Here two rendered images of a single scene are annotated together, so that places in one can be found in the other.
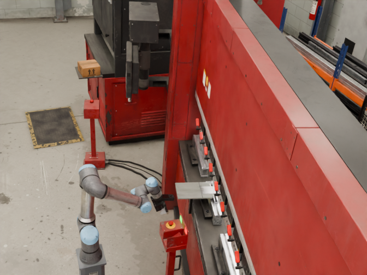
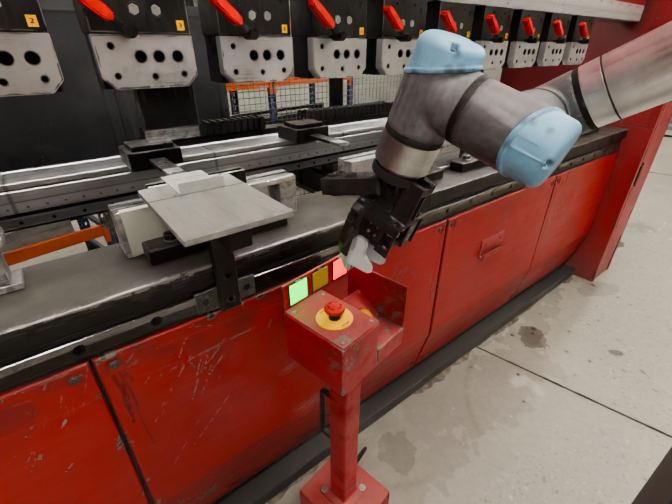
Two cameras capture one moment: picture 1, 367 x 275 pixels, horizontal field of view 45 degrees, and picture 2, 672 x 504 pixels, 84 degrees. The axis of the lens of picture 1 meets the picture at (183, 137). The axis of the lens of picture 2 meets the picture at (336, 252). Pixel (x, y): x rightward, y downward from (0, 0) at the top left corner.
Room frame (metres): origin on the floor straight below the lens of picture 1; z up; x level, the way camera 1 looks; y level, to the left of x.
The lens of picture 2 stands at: (2.63, 0.53, 1.23)
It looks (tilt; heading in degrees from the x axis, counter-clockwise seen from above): 29 degrees down; 243
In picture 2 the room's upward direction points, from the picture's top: straight up
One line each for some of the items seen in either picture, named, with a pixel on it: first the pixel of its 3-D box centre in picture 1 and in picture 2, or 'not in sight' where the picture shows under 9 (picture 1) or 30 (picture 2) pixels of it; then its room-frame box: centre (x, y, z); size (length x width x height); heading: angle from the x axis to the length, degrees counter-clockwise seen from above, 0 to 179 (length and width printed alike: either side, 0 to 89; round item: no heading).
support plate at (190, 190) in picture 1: (193, 190); (211, 202); (2.54, -0.11, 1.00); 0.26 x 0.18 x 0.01; 100
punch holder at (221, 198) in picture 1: (228, 196); (329, 36); (2.20, -0.32, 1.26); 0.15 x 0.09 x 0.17; 10
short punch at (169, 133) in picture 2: not in sight; (169, 113); (2.57, -0.26, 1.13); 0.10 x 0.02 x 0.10; 10
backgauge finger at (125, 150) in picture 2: not in sight; (158, 157); (2.60, -0.42, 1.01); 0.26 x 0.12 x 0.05; 100
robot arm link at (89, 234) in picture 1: (89, 238); not in sight; (2.03, 0.56, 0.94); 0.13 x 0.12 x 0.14; 23
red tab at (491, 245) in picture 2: not in sight; (493, 244); (1.53, -0.29, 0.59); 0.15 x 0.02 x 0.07; 10
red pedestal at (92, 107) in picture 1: (93, 134); not in sight; (4.01, 1.00, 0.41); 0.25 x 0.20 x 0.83; 100
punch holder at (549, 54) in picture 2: not in sight; (545, 40); (1.22, -0.51, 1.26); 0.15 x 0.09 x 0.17; 10
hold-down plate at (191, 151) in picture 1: (192, 154); not in sight; (3.15, -0.09, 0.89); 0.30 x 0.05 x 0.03; 10
